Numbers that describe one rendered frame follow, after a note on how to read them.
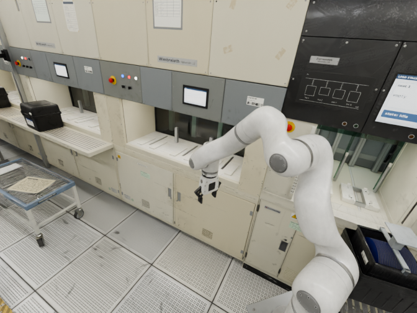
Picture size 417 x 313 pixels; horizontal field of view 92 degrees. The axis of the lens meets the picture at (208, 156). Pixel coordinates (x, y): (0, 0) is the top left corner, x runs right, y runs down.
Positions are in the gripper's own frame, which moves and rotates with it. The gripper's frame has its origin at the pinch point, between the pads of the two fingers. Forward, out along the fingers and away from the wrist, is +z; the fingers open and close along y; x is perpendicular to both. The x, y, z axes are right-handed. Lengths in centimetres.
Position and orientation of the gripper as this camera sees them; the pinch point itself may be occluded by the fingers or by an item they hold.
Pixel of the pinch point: (206, 197)
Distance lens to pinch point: 109.3
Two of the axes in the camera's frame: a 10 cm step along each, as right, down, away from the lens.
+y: 7.9, -2.3, 5.6
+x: -6.0, -4.2, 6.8
